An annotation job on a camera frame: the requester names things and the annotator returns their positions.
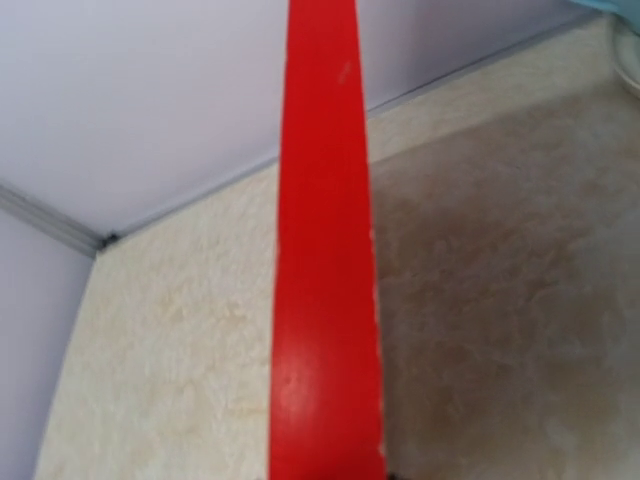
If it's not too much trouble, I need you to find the red wooden picture frame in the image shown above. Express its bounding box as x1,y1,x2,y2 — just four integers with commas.
267,1,387,479

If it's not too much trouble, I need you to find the left aluminium corner post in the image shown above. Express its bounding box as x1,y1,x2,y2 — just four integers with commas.
1,183,121,258

